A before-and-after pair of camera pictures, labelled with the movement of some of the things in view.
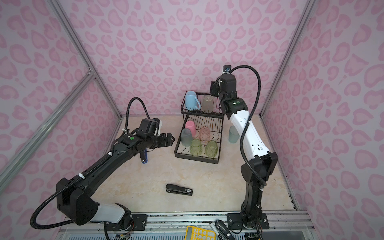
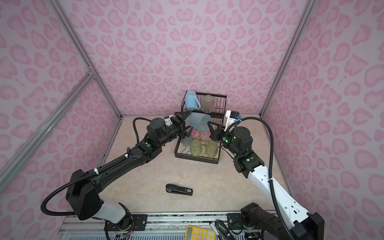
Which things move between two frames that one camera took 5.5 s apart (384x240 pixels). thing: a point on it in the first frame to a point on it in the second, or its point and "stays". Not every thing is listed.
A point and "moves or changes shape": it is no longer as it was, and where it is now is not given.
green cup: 211,148 stays
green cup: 207,104 stays
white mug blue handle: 192,102 stays
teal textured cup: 186,137 stays
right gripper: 215,86 to 218,132
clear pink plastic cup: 204,134 stays
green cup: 196,147 stays
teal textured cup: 233,136 moves or changes shape
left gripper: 164,142 to 179,124
